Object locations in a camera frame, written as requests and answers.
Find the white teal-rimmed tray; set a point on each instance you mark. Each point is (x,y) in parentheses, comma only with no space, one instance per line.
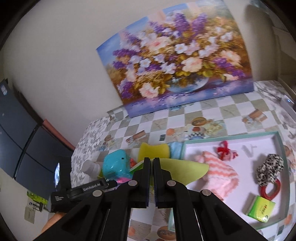
(252,150)

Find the light blue cloth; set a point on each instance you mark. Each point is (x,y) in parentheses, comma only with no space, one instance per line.
(175,149)

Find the white plastic bottle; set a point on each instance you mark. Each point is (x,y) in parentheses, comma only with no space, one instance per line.
(92,169)

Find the pink striped fuzzy sock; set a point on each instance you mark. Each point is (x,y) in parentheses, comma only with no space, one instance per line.
(221,179)

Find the checkered patterned tablecloth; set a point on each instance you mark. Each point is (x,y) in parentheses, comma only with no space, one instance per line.
(253,112)

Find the lime green cloth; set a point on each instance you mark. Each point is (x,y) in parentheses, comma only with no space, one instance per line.
(183,171)

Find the yellow sponge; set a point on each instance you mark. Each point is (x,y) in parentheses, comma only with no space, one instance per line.
(153,151)

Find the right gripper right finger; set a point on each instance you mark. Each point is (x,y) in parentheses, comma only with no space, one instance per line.
(162,192)

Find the dark cabinet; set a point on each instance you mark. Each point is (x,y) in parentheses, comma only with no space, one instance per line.
(29,153)

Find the floral painting canvas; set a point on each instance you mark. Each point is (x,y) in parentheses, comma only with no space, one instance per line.
(182,54)

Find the leopard print scrunchie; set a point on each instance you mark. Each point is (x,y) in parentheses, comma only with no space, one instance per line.
(269,170)

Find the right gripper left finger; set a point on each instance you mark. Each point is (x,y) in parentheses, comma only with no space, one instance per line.
(143,177)

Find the green tissue pack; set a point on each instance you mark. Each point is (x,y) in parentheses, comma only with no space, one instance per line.
(260,209)

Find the turquoise toy elephant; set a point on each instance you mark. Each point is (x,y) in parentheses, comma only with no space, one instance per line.
(116,166)

